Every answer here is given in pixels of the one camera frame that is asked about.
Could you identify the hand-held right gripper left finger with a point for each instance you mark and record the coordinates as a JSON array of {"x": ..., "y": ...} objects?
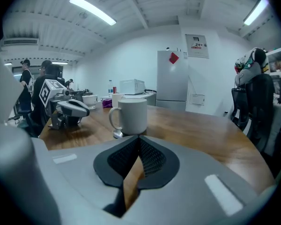
[{"x": 84, "y": 184}]

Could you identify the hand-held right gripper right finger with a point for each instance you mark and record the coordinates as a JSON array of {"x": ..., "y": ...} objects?
[{"x": 189, "y": 184}]

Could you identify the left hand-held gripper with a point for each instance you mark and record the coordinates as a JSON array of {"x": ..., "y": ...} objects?
[{"x": 51, "y": 95}]

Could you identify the white bowl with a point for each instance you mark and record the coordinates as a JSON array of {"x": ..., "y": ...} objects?
[{"x": 90, "y": 101}]

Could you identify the purple cloth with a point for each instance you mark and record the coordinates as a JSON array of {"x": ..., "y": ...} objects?
[{"x": 107, "y": 103}]

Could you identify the clear water bottle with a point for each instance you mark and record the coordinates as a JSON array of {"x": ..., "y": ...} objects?
[{"x": 110, "y": 88}]

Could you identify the red drink can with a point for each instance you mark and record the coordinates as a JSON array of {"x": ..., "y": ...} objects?
[{"x": 114, "y": 90}]

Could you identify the white microwave oven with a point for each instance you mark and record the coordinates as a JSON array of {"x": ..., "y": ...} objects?
[{"x": 131, "y": 86}]

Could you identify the white side table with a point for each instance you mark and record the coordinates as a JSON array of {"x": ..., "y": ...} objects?
[{"x": 150, "y": 97}]

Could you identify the ceiling air vent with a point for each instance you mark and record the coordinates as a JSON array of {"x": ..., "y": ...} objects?
[{"x": 19, "y": 41}]

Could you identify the ceiling tube light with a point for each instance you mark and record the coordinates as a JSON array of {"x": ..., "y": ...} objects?
[
  {"x": 92, "y": 9},
  {"x": 256, "y": 10}
]

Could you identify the black mesh office chair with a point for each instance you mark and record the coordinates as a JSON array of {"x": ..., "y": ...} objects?
[{"x": 255, "y": 107}]

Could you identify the silver refrigerator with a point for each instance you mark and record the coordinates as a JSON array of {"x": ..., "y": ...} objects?
[{"x": 172, "y": 78}]

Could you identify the red paper decoration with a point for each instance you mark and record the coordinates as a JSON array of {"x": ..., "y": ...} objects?
[{"x": 174, "y": 58}]

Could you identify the plush toy on chair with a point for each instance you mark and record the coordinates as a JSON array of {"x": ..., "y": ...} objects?
[{"x": 250, "y": 64}]

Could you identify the white electrical panel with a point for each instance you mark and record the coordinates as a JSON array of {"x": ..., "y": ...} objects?
[{"x": 197, "y": 46}]

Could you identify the white wall box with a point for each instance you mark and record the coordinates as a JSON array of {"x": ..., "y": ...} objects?
[{"x": 197, "y": 99}]

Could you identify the white wall shelf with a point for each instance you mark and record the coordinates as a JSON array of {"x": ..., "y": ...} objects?
[{"x": 279, "y": 62}]

